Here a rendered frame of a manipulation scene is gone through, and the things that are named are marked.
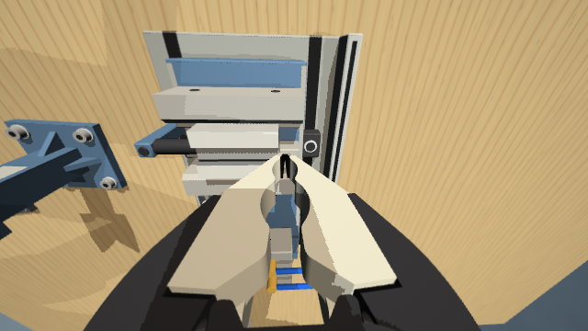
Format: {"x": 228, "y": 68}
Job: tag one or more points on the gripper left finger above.
{"x": 221, "y": 251}

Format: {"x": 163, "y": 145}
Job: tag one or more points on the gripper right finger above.
{"x": 346, "y": 247}

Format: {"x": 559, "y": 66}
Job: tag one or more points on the grey slotted metal block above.
{"x": 232, "y": 150}

